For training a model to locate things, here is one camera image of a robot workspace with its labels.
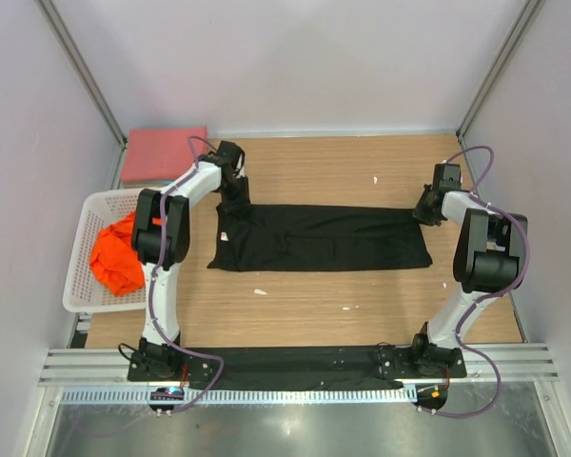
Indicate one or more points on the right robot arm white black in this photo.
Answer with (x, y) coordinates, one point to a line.
(491, 259)

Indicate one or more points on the white plastic basket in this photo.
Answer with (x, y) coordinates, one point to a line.
(83, 292)

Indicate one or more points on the white slotted cable duct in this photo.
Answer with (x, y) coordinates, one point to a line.
(173, 396)

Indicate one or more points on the aluminium frame rail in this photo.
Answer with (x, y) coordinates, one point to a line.
(71, 367)

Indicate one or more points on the folded pink t-shirt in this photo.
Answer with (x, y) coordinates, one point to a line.
(158, 154)

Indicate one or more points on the black t-shirt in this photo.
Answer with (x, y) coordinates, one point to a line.
(305, 238)

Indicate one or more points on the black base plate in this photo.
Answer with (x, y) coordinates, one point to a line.
(297, 368)

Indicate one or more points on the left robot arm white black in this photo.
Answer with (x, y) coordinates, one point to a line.
(161, 239)

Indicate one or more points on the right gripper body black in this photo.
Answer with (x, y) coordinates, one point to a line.
(423, 212)

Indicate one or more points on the orange t-shirt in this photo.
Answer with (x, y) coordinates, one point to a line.
(113, 262)

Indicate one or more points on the folded teal t-shirt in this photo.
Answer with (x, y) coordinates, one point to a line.
(158, 184)

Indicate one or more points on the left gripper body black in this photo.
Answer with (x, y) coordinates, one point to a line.
(236, 194)

